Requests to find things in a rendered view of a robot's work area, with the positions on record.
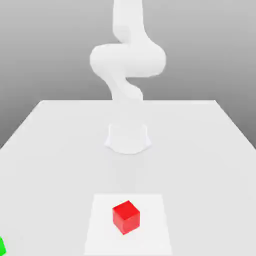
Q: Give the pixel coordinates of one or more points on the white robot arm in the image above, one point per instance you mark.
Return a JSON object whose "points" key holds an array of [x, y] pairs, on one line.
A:
{"points": [[128, 60]]}

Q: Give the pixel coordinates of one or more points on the small red cube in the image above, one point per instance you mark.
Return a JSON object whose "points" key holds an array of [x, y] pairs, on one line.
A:
{"points": [[126, 217]]}

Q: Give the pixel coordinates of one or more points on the small green cube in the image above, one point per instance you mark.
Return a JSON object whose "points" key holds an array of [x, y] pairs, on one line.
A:
{"points": [[1, 247]]}

